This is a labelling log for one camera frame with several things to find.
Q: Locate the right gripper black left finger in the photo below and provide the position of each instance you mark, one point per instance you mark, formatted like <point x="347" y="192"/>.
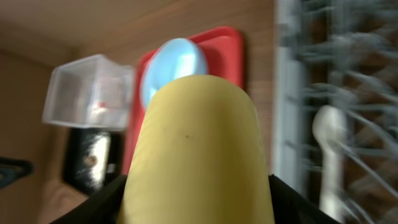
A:
<point x="100" y="208"/>

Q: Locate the red plastic tray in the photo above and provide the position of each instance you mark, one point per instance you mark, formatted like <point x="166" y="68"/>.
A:
<point x="223" y="49"/>

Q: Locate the large light blue plate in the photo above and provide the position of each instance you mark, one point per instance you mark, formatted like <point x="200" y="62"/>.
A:
<point x="175" y="59"/>

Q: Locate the clear plastic bin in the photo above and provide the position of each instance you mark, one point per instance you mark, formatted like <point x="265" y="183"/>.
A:
<point x="93" y="92"/>

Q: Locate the spilled white rice pile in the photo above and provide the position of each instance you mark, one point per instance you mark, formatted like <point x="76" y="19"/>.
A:
<point x="98" y="146"/>

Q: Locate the yellow plastic cup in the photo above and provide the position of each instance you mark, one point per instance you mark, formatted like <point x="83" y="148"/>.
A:
<point x="199" y="158"/>

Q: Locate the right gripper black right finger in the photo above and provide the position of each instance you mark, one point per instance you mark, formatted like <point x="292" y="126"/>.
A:
<point x="291" y="208"/>

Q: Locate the brown food scrap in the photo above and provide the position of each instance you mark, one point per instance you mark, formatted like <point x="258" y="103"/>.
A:
<point x="90" y="161"/>

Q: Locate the black plastic tray bin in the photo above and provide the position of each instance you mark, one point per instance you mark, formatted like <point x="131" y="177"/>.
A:
<point x="74" y="171"/>

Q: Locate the white plastic spoon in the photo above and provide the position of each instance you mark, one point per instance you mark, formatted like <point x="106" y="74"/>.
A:
<point x="329" y="129"/>

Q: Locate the grey dishwasher rack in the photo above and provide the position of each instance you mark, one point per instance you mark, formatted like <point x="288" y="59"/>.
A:
<point x="341" y="53"/>

